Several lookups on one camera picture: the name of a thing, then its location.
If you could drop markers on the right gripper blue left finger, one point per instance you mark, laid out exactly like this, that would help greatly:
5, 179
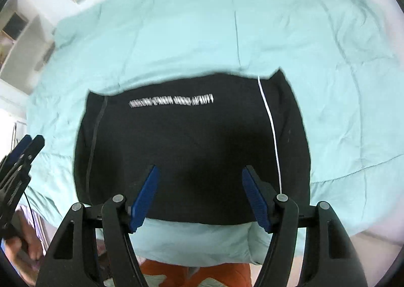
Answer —
140, 197

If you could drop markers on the teal quilted bed comforter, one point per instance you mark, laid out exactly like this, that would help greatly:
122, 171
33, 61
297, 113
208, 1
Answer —
340, 57

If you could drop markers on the white bookshelf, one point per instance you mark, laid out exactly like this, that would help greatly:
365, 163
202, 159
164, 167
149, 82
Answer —
23, 60

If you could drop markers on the black picture frame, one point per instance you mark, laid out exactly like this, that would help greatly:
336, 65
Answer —
15, 26

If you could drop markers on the person left hand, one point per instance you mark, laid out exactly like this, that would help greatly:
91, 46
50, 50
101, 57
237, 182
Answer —
25, 252

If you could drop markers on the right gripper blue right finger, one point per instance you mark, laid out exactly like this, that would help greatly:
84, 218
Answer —
260, 195

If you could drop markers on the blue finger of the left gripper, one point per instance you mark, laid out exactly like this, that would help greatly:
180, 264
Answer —
31, 152
15, 154

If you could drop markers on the orange garment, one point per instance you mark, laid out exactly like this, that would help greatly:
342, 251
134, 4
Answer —
229, 275

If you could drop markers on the black hooded jacket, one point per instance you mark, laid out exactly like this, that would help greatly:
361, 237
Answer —
200, 133

